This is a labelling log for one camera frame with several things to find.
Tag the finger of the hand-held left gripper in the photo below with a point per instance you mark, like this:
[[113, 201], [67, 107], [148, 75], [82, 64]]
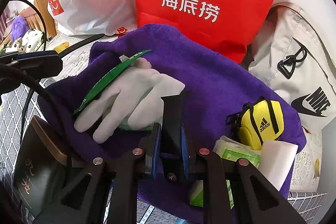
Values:
[[39, 65], [81, 46]]

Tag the beige sling bag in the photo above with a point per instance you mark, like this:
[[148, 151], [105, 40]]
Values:
[[302, 69]]

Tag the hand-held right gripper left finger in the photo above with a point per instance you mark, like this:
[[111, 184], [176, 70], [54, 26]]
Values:
[[157, 150]]

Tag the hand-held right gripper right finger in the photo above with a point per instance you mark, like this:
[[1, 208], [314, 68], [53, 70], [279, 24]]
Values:
[[185, 153]]

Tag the purple plush toy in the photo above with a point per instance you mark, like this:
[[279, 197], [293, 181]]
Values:
[[19, 27]]

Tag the white glove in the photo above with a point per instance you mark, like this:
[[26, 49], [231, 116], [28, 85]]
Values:
[[126, 98]]

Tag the light wooden box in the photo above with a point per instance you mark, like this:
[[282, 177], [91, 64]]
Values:
[[39, 16]]

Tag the purple towel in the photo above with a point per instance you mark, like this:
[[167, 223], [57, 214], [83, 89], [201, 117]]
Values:
[[210, 87]]

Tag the white spotted plush toy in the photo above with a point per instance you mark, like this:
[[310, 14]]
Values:
[[29, 39]]

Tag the white foam block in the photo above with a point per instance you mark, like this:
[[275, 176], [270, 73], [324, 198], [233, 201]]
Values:
[[278, 161]]

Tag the red paper bag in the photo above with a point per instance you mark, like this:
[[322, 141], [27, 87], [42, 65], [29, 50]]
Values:
[[204, 37]]

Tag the light green tissue pack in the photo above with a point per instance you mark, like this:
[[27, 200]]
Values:
[[236, 155]]

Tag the green sachet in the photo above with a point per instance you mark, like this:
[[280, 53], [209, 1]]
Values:
[[110, 75]]

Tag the yellow small pouch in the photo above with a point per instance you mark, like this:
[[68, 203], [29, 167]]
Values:
[[262, 119]]

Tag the dark green box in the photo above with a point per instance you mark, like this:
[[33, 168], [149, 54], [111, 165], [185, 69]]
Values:
[[34, 174]]

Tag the black object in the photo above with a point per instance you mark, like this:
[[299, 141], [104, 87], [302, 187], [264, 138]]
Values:
[[172, 121]]

